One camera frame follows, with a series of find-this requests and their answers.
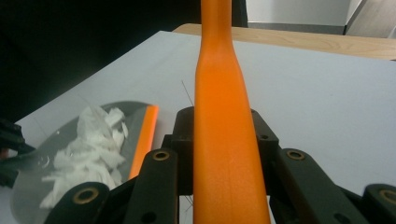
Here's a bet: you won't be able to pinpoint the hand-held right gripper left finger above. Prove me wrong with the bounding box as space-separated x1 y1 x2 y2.
161 105 196 196

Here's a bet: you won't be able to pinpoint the dark curtain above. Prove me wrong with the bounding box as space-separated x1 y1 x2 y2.
0 0 248 124

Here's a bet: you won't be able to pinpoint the white board table cover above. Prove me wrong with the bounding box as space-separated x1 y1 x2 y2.
0 30 396 224

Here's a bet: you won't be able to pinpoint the pile of white paper shreds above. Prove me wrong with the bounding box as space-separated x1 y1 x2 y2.
39 105 130 210

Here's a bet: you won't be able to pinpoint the orange brush handle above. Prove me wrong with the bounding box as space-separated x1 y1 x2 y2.
192 0 272 224

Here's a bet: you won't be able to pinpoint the grey dustpan with orange lip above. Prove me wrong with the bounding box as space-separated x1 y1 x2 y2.
0 100 161 224

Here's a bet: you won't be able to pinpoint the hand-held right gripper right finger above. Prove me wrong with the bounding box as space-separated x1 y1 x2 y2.
250 108 280 196

